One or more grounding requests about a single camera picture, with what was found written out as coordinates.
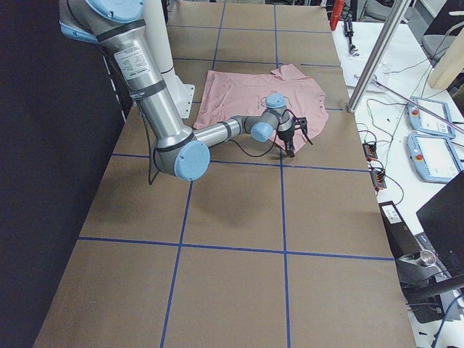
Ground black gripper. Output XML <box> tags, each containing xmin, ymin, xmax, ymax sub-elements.
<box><xmin>278</xmin><ymin>130</ymin><xmax>295</xmax><ymax>158</ymax></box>

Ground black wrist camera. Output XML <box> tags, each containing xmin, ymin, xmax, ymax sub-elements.
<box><xmin>292</xmin><ymin>116</ymin><xmax>313</xmax><ymax>145</ymax></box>

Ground blue teach pendant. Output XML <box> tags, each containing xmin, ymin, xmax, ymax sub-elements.
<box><xmin>407</xmin><ymin>96</ymin><xmax>456</xmax><ymax>139</ymax></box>
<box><xmin>406</xmin><ymin>133</ymin><xmax>463</xmax><ymax>184</ymax></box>

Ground blue teach pendant far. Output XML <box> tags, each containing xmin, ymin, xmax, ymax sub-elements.
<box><xmin>407</xmin><ymin>96</ymin><xmax>456</xmax><ymax>139</ymax></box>

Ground black monitor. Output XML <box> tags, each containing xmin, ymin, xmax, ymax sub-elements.
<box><xmin>416</xmin><ymin>172</ymin><xmax>463</xmax><ymax>269</ymax></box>

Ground orange black connector block near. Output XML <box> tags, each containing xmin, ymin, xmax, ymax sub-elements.
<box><xmin>370</xmin><ymin>168</ymin><xmax>386</xmax><ymax>192</ymax></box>

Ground pink Snoopy t-shirt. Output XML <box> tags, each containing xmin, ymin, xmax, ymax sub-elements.
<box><xmin>194</xmin><ymin>65</ymin><xmax>328</xmax><ymax>152</ymax></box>

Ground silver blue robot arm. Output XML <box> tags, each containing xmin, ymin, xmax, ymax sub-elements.
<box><xmin>59</xmin><ymin>1</ymin><xmax>296</xmax><ymax>181</ymax></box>

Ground white pillar with base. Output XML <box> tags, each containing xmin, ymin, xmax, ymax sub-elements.
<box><xmin>143</xmin><ymin>0</ymin><xmax>195</xmax><ymax>119</ymax></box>

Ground black box with label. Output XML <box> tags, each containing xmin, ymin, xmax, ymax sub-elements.
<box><xmin>378</xmin><ymin>201</ymin><xmax>436</xmax><ymax>267</ymax></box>

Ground blue teach pendant near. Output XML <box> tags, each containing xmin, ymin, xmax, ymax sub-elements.
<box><xmin>406</xmin><ymin>133</ymin><xmax>463</xmax><ymax>184</ymax></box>

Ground red cylinder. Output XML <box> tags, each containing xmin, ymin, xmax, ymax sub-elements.
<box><xmin>329</xmin><ymin>0</ymin><xmax>344</xmax><ymax>31</ymax></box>

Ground metal reacher grabber tool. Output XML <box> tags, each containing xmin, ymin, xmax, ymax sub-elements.
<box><xmin>371</xmin><ymin>76</ymin><xmax>463</xmax><ymax>134</ymax></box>

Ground orange black connector block far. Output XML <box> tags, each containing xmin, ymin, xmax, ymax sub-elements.
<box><xmin>362</xmin><ymin>142</ymin><xmax>378</xmax><ymax>162</ymax></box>

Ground black clamp pole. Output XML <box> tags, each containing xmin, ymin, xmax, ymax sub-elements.
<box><xmin>344</xmin><ymin>20</ymin><xmax>359</xmax><ymax>57</ymax></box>

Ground orange black connector block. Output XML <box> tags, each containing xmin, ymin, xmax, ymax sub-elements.
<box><xmin>362</xmin><ymin>142</ymin><xmax>378</xmax><ymax>162</ymax></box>
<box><xmin>370</xmin><ymin>168</ymin><xmax>386</xmax><ymax>192</ymax></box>

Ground aluminium frame post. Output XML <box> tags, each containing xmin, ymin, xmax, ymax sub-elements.
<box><xmin>347</xmin><ymin>0</ymin><xmax>410</xmax><ymax>113</ymax></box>

